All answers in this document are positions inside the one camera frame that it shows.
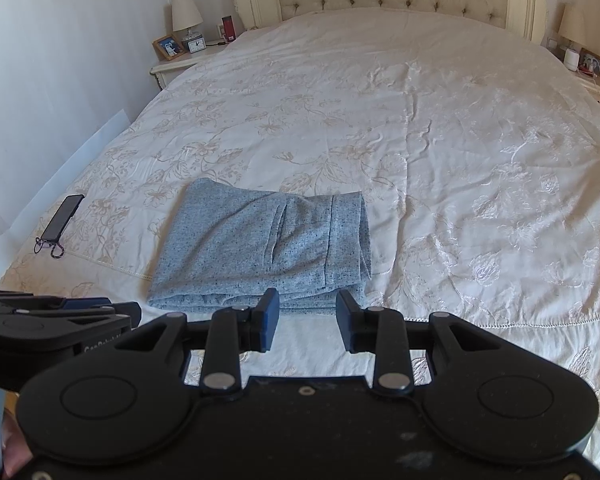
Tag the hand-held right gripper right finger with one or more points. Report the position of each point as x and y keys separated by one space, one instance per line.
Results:
x=343 y=321

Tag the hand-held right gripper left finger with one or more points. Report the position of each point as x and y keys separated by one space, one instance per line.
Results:
x=269 y=321

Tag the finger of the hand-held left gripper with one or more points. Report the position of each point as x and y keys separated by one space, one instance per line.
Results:
x=127 y=312
x=87 y=303

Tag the grey speckled pants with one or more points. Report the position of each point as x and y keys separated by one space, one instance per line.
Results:
x=240 y=250

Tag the person's left hand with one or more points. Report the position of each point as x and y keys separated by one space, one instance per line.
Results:
x=14 y=442

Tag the black smartphone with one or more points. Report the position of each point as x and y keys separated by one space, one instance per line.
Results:
x=62 y=217

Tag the cream floral bedspread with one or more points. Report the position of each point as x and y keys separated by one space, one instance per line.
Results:
x=430 y=170

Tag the white alarm clock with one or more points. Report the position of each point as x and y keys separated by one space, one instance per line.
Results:
x=196 y=44

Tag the red box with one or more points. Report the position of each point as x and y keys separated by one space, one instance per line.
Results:
x=229 y=28

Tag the table lamp with cream shade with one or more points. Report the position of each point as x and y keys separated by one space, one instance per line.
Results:
x=186 y=12
x=571 y=22

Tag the white cylindrical speaker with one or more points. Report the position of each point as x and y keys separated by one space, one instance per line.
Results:
x=572 y=60

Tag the wooden photo frame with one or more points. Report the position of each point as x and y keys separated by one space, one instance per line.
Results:
x=592 y=64
x=168 y=48

